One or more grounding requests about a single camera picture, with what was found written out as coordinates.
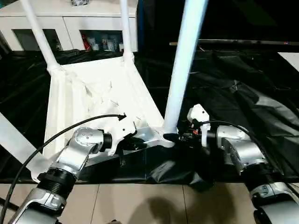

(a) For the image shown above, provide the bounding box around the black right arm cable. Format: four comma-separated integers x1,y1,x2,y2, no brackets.
193,120,281,178

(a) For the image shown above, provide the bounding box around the white plastic table top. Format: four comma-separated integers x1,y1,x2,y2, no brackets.
30,52,178,184

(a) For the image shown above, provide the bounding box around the white flat board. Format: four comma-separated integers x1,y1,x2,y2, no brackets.
277,51,299,73

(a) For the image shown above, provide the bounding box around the dark long bar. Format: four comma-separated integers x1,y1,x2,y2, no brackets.
198,39,299,47

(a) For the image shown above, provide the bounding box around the white plastic table leg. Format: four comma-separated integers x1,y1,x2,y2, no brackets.
119,0,136,62
20,0,63,73
163,0,210,136
0,111,51,184

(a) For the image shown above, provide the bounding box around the black mat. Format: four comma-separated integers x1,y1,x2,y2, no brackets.
0,48,299,193

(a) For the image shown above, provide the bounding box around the patterned white cup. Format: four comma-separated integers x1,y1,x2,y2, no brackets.
104,38,117,51

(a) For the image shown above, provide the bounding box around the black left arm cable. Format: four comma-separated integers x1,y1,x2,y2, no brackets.
0,113,128,224

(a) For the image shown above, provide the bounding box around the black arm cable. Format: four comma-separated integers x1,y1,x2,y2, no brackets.
0,113,128,224
193,120,281,178

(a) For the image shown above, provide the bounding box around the black box with gold label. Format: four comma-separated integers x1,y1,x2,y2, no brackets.
137,0,201,59

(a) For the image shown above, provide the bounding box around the dark crumpled bundle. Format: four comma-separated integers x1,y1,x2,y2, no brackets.
70,0,91,7

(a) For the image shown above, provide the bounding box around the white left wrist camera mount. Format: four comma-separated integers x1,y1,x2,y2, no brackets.
107,114,138,156

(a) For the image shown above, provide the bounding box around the white cabinet with glass doors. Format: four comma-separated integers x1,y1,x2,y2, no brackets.
0,0,138,53

